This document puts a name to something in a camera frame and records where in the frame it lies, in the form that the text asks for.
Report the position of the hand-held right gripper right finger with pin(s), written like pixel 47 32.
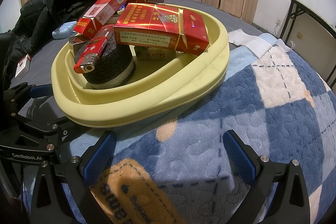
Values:
pixel 241 158

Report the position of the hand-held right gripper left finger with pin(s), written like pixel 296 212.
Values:
pixel 97 161

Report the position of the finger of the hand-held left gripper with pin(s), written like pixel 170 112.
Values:
pixel 36 126
pixel 39 90

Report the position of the silver box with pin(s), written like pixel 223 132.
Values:
pixel 76 46

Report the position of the red lighter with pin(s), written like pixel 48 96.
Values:
pixel 89 56

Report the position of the black grey foam cylinder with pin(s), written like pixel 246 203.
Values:
pixel 113 69

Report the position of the red white cigarette box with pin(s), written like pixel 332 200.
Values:
pixel 102 8

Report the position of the pale yellow plastic basin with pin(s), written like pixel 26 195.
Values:
pixel 157 74
pixel 105 119

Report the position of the gold box with dark print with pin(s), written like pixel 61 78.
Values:
pixel 155 54

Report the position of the red carton with gold bands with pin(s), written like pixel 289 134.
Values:
pixel 152 19

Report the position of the small red white pack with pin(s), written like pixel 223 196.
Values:
pixel 23 65

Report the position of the blue white plaid blanket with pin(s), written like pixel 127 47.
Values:
pixel 236 98

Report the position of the light blue case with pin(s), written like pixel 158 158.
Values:
pixel 63 31

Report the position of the white cloth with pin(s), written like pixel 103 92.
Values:
pixel 252 41

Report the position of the black folding table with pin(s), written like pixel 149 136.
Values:
pixel 291 14

